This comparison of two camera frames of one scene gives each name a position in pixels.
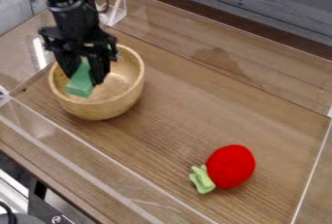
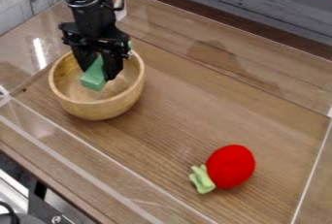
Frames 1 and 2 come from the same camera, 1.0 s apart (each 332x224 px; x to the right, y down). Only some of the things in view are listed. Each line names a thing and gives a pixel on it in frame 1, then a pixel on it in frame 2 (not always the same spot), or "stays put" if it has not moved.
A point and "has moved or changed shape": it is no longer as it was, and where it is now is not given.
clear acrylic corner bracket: x=110 y=14 stays put
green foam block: x=80 y=84 has moved or changed shape
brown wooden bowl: x=113 y=96 stays put
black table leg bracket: x=39 y=208 stays put
